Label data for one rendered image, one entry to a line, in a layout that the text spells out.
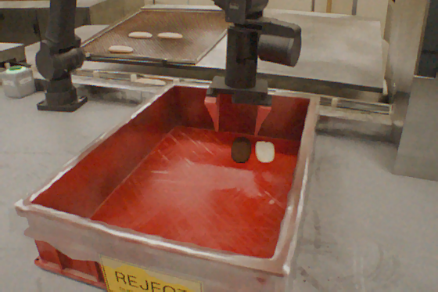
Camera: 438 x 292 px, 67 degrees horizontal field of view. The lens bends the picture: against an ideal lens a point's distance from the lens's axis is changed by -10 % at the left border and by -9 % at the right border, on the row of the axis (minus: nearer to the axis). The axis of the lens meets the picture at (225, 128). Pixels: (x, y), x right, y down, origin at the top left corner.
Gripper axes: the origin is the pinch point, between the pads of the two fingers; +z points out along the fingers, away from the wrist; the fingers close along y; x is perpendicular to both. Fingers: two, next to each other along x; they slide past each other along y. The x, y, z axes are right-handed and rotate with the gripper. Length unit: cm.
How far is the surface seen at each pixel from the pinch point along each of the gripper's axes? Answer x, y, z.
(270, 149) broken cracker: -1.6, 6.8, 3.1
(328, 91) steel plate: 37.4, 24.8, 4.3
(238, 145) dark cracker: -0.1, 0.7, 3.5
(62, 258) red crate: -35.0, -19.0, 2.2
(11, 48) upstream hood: 50, -85, 1
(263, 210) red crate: -19.1, 5.7, 3.8
